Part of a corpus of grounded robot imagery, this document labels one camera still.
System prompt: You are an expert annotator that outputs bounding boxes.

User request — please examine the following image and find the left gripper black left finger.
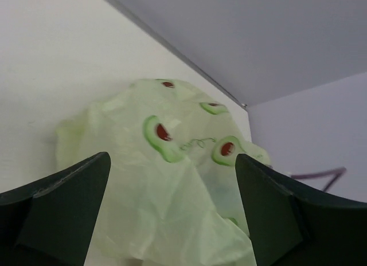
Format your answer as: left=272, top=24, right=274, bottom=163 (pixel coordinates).
left=1, top=152, right=111, bottom=265

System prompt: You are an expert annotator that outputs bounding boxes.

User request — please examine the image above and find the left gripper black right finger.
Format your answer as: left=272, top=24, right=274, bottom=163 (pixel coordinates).
left=235, top=154, right=366, bottom=266

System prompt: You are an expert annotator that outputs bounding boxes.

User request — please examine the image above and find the green avocado-print plastic bag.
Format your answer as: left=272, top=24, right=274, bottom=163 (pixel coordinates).
left=56, top=79, right=271, bottom=265

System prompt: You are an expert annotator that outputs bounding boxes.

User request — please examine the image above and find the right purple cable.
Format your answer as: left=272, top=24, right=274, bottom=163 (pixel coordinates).
left=289, top=167, right=348, bottom=192

